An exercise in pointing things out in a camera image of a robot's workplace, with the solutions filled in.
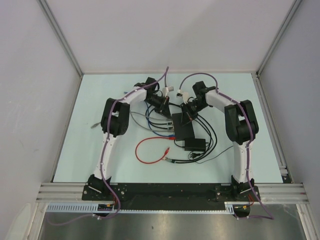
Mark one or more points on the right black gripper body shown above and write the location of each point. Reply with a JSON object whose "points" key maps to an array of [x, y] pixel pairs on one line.
{"points": [[191, 109]]}

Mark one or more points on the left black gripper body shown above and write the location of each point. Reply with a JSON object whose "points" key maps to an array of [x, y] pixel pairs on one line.
{"points": [[159, 108]]}

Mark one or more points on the black network switch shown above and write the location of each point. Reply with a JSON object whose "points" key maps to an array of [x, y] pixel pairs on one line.
{"points": [[182, 126]]}

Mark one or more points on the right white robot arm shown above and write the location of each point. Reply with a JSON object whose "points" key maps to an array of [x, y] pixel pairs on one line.
{"points": [[241, 127]]}

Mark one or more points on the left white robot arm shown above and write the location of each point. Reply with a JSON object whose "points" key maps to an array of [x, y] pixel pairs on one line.
{"points": [[114, 124]]}

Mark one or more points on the black power adapter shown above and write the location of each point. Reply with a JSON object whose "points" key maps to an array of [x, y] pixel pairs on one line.
{"points": [[195, 144]]}

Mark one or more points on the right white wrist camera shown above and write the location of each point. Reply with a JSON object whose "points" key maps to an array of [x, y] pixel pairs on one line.
{"points": [[184, 95]]}

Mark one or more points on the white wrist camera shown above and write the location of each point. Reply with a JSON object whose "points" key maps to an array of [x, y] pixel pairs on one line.
{"points": [[167, 89], [184, 95]]}

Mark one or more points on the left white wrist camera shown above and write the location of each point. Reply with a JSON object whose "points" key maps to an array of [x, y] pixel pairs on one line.
{"points": [[167, 89]]}

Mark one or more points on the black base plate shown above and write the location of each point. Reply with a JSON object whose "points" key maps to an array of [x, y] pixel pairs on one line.
{"points": [[221, 192]]}

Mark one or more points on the aluminium frame rail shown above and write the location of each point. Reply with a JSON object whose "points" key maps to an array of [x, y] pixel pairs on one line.
{"points": [[271, 193]]}

